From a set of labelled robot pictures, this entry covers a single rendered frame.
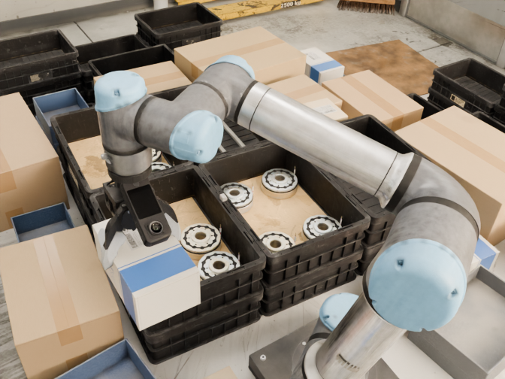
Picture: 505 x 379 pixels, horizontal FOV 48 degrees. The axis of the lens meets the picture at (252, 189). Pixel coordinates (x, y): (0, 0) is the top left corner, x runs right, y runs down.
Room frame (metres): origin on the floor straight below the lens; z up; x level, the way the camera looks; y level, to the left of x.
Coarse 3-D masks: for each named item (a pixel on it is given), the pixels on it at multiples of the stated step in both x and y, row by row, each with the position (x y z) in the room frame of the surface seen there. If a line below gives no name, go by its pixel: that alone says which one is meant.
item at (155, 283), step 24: (96, 240) 0.75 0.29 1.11; (168, 240) 0.73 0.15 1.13; (120, 264) 0.66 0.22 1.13; (144, 264) 0.67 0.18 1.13; (168, 264) 0.67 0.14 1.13; (192, 264) 0.67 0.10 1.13; (120, 288) 0.66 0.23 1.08; (144, 288) 0.61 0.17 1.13; (168, 288) 0.63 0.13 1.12; (192, 288) 0.65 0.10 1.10; (144, 312) 0.60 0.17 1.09; (168, 312) 0.62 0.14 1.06
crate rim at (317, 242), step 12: (264, 144) 1.33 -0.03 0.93; (276, 144) 1.34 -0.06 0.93; (228, 156) 1.26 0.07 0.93; (204, 168) 1.21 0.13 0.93; (228, 204) 1.07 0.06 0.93; (240, 216) 1.03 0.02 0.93; (348, 228) 1.00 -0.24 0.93; (360, 228) 1.02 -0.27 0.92; (312, 240) 0.96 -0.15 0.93; (324, 240) 0.96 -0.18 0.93; (336, 240) 0.98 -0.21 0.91; (264, 252) 0.91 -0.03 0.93; (288, 252) 0.91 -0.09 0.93; (300, 252) 0.93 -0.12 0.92; (276, 264) 0.89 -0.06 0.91
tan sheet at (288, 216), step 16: (256, 192) 1.24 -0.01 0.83; (304, 192) 1.25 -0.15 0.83; (256, 208) 1.17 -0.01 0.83; (272, 208) 1.17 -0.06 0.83; (288, 208) 1.17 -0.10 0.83; (304, 208) 1.18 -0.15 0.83; (320, 208) 1.18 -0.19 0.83; (256, 224) 1.10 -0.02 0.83; (272, 224) 1.11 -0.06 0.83; (288, 224) 1.11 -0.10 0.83
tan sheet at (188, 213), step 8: (184, 200) 1.19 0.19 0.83; (192, 200) 1.19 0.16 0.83; (176, 208) 1.15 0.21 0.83; (184, 208) 1.15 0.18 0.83; (192, 208) 1.15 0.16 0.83; (184, 216) 1.12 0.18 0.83; (192, 216) 1.12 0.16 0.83; (200, 216) 1.12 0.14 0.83; (184, 224) 1.09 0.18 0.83; (192, 224) 1.09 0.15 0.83; (224, 248) 1.01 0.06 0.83
